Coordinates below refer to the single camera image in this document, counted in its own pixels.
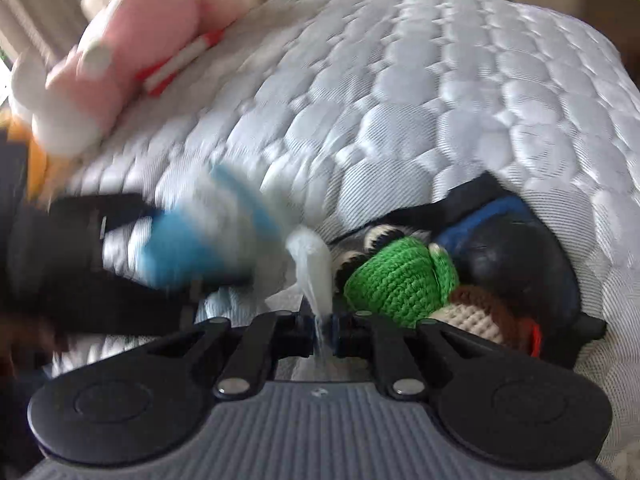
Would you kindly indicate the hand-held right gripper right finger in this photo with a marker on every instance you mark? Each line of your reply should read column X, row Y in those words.
column 341, row 332

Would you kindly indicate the pink plush toy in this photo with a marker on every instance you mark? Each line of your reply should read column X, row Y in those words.
column 140, row 40

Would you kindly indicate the crochet doll green sweater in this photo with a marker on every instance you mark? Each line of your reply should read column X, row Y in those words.
column 395, row 280

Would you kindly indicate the red white striped cloth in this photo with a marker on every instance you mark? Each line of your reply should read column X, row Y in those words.
column 180, row 62

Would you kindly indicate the brown wooden side panel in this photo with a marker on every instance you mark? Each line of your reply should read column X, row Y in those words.
column 617, row 15

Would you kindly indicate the yellow plush toy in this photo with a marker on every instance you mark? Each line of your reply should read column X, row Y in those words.
column 30, row 160

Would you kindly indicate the translucent white plastic bag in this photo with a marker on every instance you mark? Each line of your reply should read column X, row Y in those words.
column 315, row 270

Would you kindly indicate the white quilted mattress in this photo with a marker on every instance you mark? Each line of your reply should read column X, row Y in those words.
column 425, row 110

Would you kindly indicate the blue and white plush toy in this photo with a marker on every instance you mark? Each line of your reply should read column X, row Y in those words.
column 175, row 245

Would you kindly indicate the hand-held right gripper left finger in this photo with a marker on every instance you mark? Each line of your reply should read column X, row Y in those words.
column 300, row 330

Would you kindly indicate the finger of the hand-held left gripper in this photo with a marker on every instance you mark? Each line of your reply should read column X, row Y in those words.
column 90, row 220
column 145, row 310

